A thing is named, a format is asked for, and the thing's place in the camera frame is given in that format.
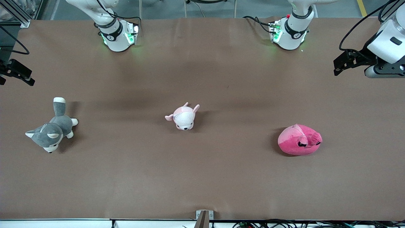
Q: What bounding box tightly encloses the pink flamingo plush toy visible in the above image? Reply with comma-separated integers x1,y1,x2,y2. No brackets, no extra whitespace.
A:
277,123,323,156

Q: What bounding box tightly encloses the grey husky plush toy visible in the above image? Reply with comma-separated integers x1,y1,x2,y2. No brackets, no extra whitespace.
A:
25,97,79,154

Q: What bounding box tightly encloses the light pink dog plush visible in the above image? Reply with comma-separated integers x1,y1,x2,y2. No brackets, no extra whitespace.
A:
165,102,200,131

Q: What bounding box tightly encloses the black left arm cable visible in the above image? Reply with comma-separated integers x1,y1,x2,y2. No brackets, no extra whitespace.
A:
339,0,405,52

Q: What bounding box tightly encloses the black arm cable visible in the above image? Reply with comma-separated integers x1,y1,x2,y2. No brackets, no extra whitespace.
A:
339,0,405,52
95,0,142,30

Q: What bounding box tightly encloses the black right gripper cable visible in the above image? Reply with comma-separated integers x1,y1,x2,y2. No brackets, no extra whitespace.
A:
0,25,30,55

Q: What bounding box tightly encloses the aluminium frame profile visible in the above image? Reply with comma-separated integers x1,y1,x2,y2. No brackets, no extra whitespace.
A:
0,0,31,28

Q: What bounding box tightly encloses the black left base cable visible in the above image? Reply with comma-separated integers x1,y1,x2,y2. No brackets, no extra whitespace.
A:
243,16,276,34

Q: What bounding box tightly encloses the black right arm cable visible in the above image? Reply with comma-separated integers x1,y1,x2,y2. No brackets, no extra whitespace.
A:
95,0,142,30

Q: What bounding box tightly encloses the white table edge rail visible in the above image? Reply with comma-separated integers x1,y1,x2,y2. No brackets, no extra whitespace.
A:
0,218,405,228

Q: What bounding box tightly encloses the tangled black cable bundle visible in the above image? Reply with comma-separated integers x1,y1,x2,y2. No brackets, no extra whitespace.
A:
232,219,405,228

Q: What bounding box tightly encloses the metal table edge bracket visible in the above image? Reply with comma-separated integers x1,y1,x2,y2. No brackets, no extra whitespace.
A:
195,210,214,228

